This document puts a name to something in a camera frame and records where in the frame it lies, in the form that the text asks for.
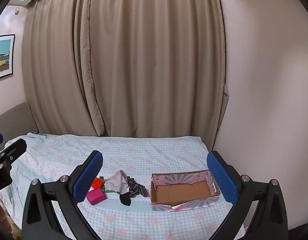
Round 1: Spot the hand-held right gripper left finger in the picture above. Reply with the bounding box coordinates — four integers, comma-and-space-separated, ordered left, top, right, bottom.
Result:
22, 150, 104, 240

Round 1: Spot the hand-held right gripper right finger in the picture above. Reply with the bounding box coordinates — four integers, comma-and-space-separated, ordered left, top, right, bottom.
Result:
206, 150, 289, 240

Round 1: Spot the pink soft cube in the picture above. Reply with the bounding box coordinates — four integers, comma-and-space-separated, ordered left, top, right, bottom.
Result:
86, 188, 107, 205

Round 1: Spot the beige cloth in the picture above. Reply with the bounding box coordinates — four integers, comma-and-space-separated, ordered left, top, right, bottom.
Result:
104, 170, 130, 193

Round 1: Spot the green white packet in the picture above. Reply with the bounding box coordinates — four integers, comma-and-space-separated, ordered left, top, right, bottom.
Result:
102, 185, 120, 195

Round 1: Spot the pink patterned cardboard box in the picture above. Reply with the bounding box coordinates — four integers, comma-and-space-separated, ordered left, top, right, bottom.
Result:
150, 169, 221, 212

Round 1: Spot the black sock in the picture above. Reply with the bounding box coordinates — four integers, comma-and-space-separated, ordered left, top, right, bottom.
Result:
119, 192, 132, 206

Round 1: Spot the dark patterned sock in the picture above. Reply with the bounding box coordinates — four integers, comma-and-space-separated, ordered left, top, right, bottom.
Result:
126, 177, 149, 197

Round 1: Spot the person's left hand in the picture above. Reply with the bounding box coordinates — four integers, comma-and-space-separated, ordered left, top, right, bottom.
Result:
0, 192, 13, 235

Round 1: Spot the beige curtain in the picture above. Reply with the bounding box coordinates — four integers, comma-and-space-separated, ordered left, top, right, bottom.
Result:
22, 0, 229, 138

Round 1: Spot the framed wall picture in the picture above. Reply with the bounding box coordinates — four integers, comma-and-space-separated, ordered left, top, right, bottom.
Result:
0, 34, 16, 81

